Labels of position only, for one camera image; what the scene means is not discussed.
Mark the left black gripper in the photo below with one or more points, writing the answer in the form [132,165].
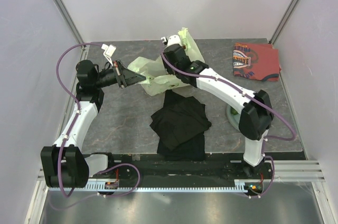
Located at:
[124,76]

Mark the light green plastic bag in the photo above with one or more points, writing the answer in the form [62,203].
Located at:
[157,79]

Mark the green avocado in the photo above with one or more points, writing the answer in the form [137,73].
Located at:
[233,111]

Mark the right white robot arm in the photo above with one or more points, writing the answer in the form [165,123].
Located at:
[254,108]

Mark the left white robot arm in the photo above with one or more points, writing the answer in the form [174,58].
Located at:
[63,163]

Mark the black folded cloth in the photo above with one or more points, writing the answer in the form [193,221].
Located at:
[180,125]

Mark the grey-green round plate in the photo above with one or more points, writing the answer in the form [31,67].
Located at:
[233,119]

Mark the red printed t-shirt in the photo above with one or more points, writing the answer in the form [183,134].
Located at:
[256,61]

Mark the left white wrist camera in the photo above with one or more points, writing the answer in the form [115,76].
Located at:
[108,52]

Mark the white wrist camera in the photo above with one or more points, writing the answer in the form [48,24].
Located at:
[172,40]
[108,52]

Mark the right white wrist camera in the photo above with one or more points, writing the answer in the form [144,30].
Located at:
[172,40]

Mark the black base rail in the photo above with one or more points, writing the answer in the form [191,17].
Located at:
[153,168]

